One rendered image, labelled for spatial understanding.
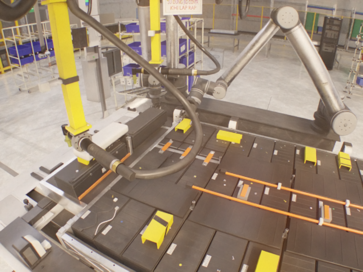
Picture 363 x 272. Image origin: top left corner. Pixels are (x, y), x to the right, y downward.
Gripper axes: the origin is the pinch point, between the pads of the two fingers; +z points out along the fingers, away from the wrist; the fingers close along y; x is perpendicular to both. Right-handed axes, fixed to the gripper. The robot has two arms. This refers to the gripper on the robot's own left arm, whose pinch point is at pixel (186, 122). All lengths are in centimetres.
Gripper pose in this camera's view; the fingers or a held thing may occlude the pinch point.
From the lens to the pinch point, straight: 172.2
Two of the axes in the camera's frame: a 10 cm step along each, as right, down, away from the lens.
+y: -9.0, -2.2, 3.7
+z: -3.3, 9.0, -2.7
